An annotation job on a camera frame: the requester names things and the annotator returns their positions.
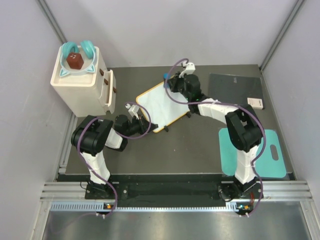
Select yellow-framed whiteboard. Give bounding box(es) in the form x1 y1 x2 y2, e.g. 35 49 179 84
136 82 190 133

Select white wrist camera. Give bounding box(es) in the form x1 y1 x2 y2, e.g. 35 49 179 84
125 103 140 119
179 61 196 78

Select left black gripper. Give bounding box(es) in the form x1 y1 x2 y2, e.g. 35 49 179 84
124 114 158 138

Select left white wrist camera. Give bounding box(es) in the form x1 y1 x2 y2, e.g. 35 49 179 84
125 103 140 119

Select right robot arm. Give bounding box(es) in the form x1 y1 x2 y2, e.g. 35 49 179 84
164 72 266 198

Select teal cat-ear headphones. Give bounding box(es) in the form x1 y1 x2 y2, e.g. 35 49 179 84
59 40 97 77

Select cream drawer cabinet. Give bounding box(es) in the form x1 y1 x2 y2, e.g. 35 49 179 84
50 46 117 118

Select brown cube toy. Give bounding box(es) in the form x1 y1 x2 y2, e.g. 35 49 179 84
66 52 84 70

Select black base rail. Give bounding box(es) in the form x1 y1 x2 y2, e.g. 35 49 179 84
92 173 261 208

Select black notebook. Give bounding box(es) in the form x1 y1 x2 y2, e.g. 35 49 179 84
208 73 265 108

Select teal cutting mat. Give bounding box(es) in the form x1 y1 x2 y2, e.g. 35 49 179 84
218 128 287 179

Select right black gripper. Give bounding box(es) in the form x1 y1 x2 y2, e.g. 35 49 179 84
168 72 192 102

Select grey cable duct strip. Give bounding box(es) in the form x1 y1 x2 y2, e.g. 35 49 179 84
49 201 253 213

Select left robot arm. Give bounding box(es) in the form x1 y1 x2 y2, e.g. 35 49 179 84
70 114 158 200

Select small white card box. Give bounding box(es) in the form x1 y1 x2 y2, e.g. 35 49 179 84
247 97 264 110

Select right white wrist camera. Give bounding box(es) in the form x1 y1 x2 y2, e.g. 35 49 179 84
179 61 196 78

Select blue bone-shaped eraser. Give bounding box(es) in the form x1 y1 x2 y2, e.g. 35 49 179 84
163 73 173 89

